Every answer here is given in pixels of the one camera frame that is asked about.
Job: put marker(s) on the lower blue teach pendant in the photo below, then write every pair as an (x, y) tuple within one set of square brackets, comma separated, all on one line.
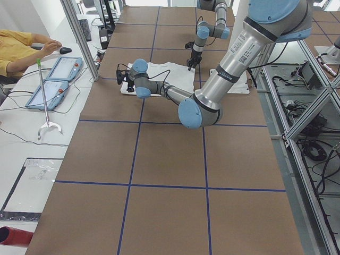
[(54, 93)]

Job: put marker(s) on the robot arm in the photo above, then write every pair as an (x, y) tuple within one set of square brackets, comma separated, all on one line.
[(205, 30), (266, 22)]

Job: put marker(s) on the black computer mouse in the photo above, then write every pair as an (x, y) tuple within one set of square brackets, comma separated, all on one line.
[(65, 50)]

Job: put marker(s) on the black keyboard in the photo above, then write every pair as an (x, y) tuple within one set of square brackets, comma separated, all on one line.
[(84, 25)]

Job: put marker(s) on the person in yellow shirt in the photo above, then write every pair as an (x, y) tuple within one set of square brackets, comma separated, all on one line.
[(20, 50)]

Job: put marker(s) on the aluminium frame post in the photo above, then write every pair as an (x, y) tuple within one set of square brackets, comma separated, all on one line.
[(76, 29)]

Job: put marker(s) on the red cylinder object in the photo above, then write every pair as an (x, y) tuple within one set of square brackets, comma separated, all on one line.
[(15, 237)]

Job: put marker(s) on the aluminium side frame rail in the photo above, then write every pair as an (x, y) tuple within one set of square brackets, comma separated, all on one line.
[(301, 85)]

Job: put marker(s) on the clear plastic document sleeve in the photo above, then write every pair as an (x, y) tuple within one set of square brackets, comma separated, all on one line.
[(29, 193)]

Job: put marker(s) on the upper blue teach pendant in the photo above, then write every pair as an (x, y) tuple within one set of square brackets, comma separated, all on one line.
[(66, 68)]

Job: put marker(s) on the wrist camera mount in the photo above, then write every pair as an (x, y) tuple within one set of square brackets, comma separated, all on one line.
[(122, 75), (189, 45)]

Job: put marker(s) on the white long-sleeve printed shirt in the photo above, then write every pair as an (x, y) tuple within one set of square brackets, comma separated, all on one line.
[(168, 73)]

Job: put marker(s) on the black power adapter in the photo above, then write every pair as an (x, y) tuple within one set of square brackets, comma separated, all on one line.
[(104, 38)]

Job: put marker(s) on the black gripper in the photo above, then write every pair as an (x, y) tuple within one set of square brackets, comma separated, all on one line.
[(194, 56), (129, 84)]

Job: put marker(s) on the blue teach pendant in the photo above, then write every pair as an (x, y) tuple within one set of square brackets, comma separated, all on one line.
[(66, 68), (54, 93)]

